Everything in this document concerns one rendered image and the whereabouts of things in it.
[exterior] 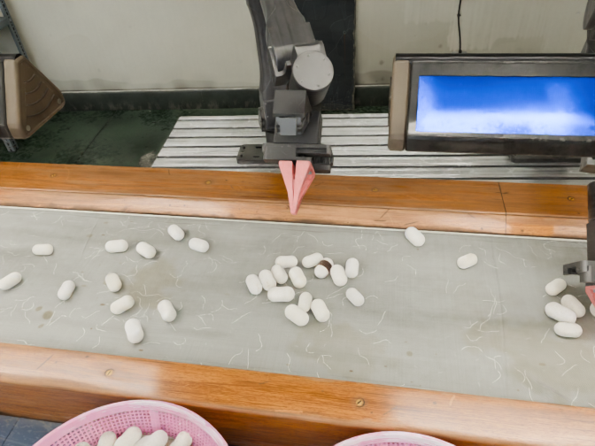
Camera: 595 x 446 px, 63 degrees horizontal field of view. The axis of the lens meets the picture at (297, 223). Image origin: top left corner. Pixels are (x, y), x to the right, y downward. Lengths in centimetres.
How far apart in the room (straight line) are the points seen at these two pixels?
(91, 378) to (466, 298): 50
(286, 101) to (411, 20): 204
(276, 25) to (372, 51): 192
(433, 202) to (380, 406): 38
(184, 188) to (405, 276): 42
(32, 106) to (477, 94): 42
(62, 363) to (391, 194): 55
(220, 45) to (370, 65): 80
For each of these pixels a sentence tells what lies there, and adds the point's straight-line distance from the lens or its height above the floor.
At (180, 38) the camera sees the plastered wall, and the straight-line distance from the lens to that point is 283.
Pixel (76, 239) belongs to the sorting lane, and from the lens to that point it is 91.
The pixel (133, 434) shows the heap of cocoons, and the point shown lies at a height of 74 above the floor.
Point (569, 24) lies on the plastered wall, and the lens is 287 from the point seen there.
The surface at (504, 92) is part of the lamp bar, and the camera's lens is 44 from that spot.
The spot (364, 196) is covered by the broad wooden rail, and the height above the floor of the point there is 76.
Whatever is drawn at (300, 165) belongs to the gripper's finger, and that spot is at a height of 88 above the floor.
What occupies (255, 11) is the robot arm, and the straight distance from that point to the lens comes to 100.
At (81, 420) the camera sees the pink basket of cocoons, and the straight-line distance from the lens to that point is 64.
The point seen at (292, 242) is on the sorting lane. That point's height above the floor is 74.
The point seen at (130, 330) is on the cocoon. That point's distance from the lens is 70.
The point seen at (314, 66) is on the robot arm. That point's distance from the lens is 70.
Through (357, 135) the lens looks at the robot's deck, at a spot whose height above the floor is 67.
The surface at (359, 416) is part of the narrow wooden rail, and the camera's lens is 58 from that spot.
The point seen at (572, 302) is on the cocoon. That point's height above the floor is 76.
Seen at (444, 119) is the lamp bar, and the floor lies 107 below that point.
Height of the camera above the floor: 127
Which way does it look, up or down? 40 degrees down
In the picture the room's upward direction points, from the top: 5 degrees counter-clockwise
